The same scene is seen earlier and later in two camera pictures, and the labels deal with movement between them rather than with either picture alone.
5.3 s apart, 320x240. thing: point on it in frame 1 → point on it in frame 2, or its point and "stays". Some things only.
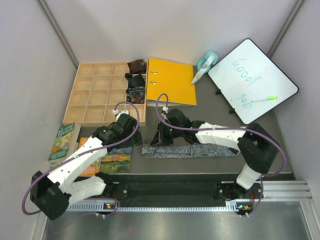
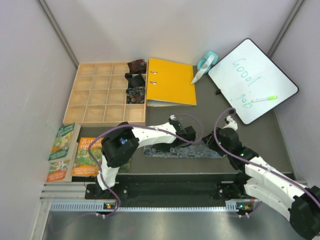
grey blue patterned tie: (197, 150) stays
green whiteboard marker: (270, 97) stays
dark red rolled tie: (137, 66) stays
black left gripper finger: (136, 139) → (164, 147)
